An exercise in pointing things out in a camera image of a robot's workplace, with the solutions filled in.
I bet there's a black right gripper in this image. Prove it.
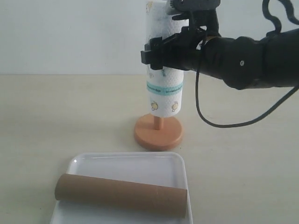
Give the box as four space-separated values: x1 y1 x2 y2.
141 0 221 70

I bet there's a patterned paper towel roll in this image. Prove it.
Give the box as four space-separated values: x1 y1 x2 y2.
146 0 188 118

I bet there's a brown cardboard tube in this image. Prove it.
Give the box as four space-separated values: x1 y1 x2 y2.
54 174 188 218

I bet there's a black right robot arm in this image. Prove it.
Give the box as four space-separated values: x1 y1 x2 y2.
141 0 299 90

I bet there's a wooden paper towel holder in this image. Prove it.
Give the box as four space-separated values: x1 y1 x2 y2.
134 114 183 152

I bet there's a white plastic tray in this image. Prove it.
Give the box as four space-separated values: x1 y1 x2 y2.
50 152 193 224

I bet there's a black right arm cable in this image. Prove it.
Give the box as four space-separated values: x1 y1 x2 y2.
195 0 299 128

